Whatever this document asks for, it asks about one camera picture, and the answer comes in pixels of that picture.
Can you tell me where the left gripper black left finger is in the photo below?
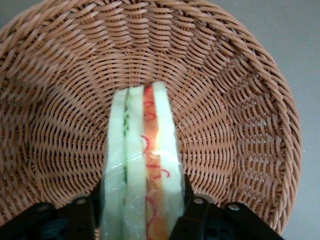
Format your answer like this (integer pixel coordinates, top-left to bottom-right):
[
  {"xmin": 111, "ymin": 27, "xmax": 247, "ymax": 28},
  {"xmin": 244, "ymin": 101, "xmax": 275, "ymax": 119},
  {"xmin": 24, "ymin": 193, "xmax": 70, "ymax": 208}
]
[{"xmin": 0, "ymin": 178, "xmax": 106, "ymax": 240}]

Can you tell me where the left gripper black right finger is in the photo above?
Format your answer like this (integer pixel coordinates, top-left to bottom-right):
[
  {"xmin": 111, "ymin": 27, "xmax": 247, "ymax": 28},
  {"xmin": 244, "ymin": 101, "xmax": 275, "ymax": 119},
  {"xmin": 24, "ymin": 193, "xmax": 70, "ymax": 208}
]
[{"xmin": 172, "ymin": 174, "xmax": 286, "ymax": 240}]

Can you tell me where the triangle sandwich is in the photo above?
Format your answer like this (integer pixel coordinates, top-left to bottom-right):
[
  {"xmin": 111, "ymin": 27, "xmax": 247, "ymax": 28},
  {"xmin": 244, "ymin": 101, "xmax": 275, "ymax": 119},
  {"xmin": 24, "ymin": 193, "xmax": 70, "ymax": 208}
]
[{"xmin": 99, "ymin": 81, "xmax": 186, "ymax": 240}]

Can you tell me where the brown wicker basket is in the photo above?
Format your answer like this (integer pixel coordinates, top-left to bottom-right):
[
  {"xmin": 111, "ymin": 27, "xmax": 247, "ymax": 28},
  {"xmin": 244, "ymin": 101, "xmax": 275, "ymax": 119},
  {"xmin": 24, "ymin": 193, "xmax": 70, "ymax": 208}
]
[{"xmin": 0, "ymin": 0, "xmax": 303, "ymax": 237}]

